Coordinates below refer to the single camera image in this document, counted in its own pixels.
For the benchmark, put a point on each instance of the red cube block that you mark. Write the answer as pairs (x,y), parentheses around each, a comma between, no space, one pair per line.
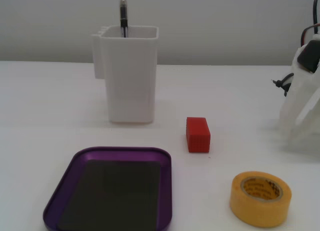
(197,136)

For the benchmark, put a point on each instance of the black ballpoint pen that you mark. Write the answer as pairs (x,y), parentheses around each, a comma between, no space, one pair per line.
(123,13)

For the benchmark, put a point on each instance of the yellow masking tape roll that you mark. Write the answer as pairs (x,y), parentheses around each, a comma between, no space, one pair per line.
(250,211)

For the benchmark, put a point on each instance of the purple tray with black mat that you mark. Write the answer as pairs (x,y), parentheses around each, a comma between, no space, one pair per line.
(112,196)

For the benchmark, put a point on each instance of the white moving gripper finger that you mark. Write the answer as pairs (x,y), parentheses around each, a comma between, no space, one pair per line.
(295,98)

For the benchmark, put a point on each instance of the white fixed gripper finger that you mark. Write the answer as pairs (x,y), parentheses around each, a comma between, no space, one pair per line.
(308,131)

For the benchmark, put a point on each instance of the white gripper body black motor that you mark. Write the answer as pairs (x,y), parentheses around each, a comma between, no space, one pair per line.
(303,89)

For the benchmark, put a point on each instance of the white plastic pen holder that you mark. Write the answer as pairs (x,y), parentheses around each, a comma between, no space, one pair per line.
(130,78)

